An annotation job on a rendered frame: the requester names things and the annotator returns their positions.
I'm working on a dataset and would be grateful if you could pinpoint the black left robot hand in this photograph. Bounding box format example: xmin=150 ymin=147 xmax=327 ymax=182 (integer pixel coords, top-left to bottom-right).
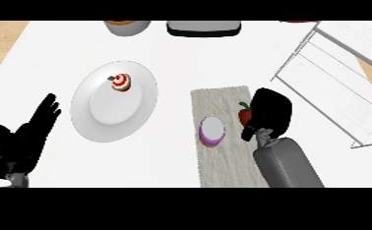
xmin=0 ymin=92 xmax=63 ymax=177

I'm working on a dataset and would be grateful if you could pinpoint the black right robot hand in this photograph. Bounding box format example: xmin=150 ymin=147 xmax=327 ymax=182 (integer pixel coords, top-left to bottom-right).
xmin=240 ymin=87 xmax=296 ymax=143

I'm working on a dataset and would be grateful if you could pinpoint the beige woven placemat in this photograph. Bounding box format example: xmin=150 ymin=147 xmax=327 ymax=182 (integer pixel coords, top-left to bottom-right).
xmin=190 ymin=85 xmax=271 ymax=189

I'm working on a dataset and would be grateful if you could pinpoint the white round plate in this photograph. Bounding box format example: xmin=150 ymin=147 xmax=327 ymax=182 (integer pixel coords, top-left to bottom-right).
xmin=70 ymin=60 xmax=160 ymax=144

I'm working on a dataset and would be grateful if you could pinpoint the cupcake with red-white frosting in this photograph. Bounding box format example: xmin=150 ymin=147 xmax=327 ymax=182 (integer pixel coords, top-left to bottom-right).
xmin=107 ymin=73 xmax=135 ymax=93

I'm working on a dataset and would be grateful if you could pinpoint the grey pot with orange contents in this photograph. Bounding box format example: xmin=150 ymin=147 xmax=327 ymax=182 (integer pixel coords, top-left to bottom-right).
xmin=104 ymin=21 xmax=153 ymax=37

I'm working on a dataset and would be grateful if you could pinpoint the white wire tiered shelf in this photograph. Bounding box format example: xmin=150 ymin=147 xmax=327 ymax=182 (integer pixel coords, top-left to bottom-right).
xmin=269 ymin=21 xmax=372 ymax=149

